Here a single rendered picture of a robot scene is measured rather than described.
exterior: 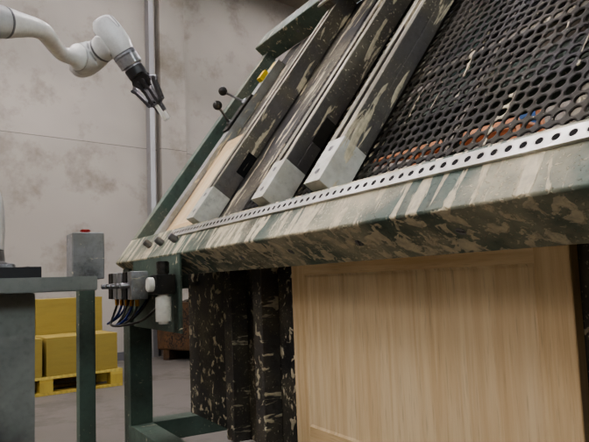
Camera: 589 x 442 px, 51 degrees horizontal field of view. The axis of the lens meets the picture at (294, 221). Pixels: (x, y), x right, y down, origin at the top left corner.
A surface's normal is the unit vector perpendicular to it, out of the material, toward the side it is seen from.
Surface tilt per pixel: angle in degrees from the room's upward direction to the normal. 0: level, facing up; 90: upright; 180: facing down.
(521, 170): 54
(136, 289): 90
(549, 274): 90
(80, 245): 90
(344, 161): 90
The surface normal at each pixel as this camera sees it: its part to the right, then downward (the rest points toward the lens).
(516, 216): -0.48, 0.80
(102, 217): 0.66, -0.10
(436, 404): -0.86, -0.02
